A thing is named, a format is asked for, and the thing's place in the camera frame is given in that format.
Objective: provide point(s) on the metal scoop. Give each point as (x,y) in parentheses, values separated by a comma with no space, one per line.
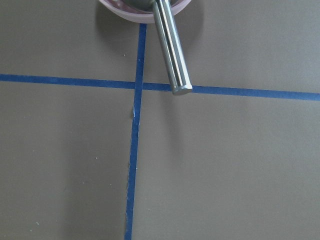
(169,39)

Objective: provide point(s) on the pink bowl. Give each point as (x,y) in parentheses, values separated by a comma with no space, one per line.
(126,12)

